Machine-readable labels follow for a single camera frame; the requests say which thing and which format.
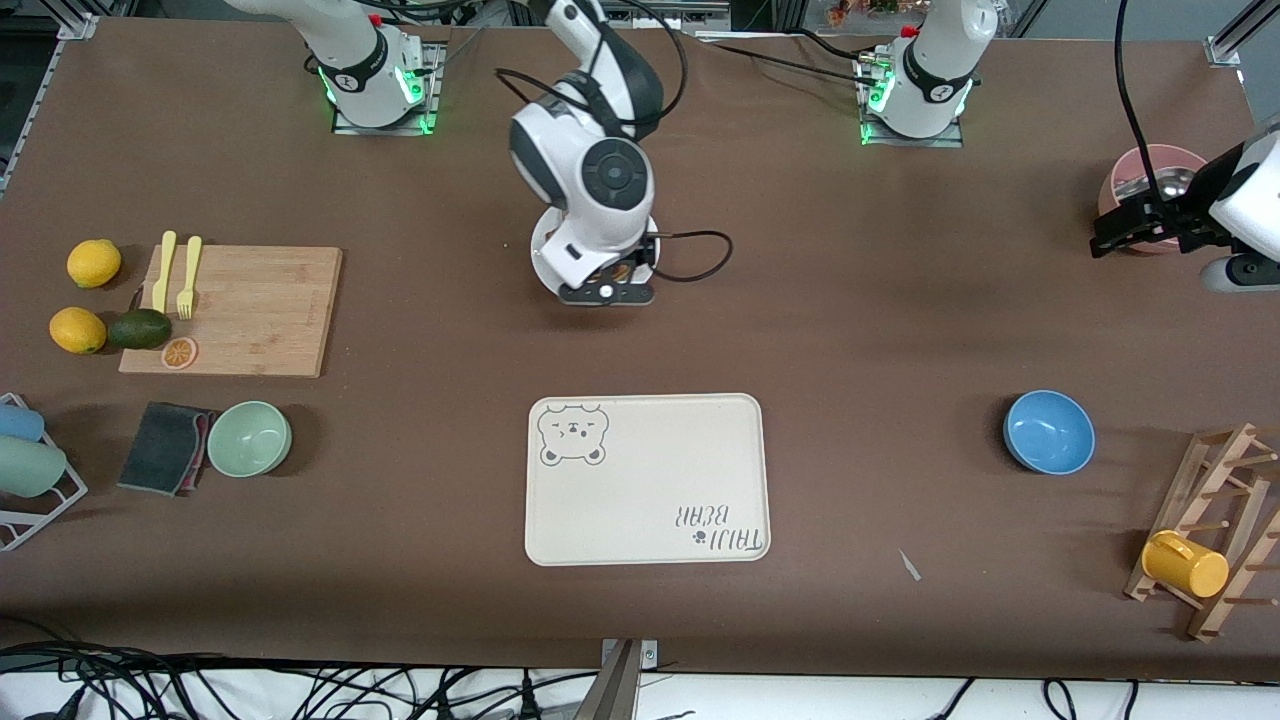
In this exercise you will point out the yellow toy lemon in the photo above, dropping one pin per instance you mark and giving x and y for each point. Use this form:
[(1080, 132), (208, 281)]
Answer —
[(77, 330), (93, 263)]

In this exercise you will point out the yellow mug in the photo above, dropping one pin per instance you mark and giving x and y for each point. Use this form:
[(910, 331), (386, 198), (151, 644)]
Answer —
[(1185, 564)]

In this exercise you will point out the blue bowl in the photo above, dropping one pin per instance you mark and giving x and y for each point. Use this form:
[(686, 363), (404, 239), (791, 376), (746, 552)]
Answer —
[(1049, 432)]

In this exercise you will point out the mint green cup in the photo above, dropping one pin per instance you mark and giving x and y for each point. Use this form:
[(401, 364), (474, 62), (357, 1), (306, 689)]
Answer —
[(30, 467)]

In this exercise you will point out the white paper scrap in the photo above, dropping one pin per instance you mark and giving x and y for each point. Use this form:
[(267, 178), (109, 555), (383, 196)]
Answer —
[(909, 565)]

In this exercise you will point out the bamboo cutting board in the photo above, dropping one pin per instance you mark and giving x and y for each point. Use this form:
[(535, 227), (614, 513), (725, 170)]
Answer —
[(260, 310)]

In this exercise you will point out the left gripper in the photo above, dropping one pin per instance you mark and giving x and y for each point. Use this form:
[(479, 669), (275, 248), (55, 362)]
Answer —
[(1178, 219)]

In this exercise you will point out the light blue cup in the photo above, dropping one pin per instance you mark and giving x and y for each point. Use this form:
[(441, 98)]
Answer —
[(18, 422)]

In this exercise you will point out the mint green bowl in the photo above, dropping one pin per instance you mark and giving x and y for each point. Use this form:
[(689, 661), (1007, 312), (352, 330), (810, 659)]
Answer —
[(249, 438)]

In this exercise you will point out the grey metal bracket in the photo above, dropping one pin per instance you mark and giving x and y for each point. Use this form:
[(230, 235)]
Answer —
[(630, 670)]

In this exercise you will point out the dark grey folded cloth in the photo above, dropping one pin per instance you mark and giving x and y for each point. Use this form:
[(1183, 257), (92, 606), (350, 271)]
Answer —
[(160, 448)]

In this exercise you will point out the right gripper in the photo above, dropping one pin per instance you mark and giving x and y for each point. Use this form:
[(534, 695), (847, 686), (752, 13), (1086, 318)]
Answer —
[(644, 254)]

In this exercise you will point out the wooden mug rack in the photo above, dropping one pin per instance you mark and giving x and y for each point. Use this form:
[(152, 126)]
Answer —
[(1215, 520)]

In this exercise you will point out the yellow plastic fork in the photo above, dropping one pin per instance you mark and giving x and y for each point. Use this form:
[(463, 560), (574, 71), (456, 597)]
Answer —
[(188, 275)]

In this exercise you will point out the aluminium frame profile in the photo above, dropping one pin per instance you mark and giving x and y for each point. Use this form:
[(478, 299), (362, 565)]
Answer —
[(1222, 50)]

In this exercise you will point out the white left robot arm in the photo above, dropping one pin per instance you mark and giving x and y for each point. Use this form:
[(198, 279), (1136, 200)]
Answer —
[(940, 60)]

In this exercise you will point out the white round plate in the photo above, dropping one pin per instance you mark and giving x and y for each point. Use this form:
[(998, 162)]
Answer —
[(538, 255)]

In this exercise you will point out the toy orange slice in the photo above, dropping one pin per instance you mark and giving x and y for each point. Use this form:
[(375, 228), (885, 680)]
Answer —
[(180, 354)]

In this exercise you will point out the yellow plastic knife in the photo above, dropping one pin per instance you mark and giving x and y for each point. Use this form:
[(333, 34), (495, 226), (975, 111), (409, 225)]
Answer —
[(163, 280)]

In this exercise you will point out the green toy avocado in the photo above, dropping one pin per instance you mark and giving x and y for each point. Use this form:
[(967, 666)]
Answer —
[(139, 329)]

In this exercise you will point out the pink bowl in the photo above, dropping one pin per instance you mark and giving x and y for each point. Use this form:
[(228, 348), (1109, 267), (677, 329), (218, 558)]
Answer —
[(1125, 165)]

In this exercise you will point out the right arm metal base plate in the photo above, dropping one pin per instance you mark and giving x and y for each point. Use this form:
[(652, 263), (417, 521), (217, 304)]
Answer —
[(432, 90)]

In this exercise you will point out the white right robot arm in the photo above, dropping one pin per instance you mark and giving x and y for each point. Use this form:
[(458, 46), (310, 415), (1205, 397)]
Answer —
[(545, 160)]

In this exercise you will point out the beige bear print tray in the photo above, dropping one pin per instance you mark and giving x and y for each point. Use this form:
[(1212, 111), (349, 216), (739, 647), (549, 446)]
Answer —
[(650, 470)]

